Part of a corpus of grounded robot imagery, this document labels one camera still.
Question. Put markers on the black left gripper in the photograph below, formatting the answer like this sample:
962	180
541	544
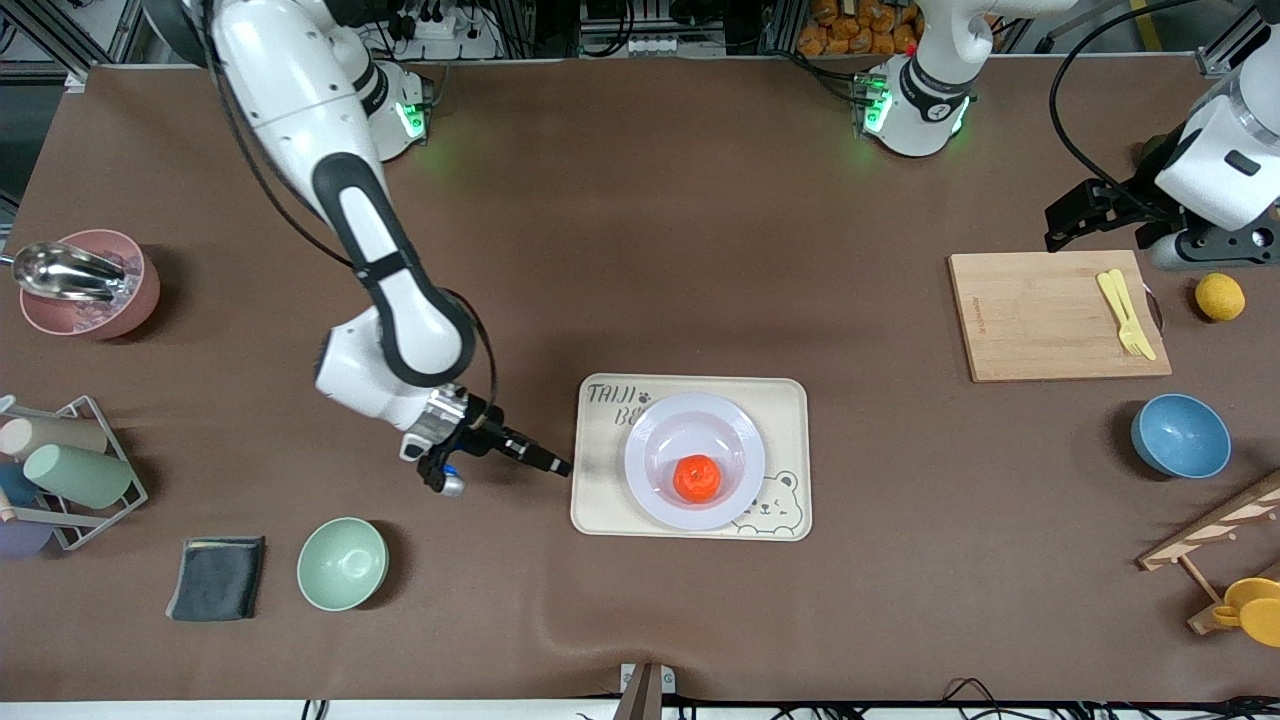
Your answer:
1128	198

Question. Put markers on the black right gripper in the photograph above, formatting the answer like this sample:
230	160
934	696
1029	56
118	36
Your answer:
484	437

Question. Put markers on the orange fruit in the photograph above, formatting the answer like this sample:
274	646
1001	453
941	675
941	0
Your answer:
697	480

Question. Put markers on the white round plate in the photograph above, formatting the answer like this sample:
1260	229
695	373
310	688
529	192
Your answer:
700	420

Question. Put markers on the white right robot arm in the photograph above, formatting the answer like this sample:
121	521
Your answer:
290	90

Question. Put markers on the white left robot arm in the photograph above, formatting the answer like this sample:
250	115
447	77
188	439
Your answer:
1215	170

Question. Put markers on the cream bear print tray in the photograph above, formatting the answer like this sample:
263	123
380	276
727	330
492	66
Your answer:
600	500

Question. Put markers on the yellow plastic fork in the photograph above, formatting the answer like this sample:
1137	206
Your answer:
1150	350
1105	285

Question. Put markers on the wooden cutting board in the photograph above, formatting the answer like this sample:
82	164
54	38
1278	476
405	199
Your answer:
1040	320

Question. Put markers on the yellow lemon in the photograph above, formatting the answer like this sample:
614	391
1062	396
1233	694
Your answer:
1220	298

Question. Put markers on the mint green bowl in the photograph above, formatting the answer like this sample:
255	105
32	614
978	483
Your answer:
342	565

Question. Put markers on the blue bowl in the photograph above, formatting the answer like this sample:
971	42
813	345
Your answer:
1180	435

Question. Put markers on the wooden drying rack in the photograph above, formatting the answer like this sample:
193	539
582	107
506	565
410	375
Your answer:
1210	530

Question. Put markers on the folded dark grey cloth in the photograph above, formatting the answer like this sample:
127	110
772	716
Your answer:
215	580

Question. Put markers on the white power strip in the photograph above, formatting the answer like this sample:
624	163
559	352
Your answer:
450	35
628	45

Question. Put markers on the yellow plastic cup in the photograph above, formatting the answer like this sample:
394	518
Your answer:
1260	620

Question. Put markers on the green plastic cup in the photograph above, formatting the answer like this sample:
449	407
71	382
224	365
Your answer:
80	477

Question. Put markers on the pink bowl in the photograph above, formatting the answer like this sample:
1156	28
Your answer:
90	320

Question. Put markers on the beige plastic cup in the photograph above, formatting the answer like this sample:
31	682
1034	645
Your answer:
55	437

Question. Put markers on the shiny metal scoop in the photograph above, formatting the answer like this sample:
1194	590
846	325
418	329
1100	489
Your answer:
60	270

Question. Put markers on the blue plastic cup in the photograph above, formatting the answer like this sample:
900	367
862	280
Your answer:
15	487

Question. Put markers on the purple plastic cup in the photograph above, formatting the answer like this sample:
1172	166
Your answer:
20	540

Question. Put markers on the metal camera mount clamp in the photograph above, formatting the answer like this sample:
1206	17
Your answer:
645	700

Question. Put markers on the aluminium frame profile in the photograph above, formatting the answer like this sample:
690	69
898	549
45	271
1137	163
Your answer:
60	45

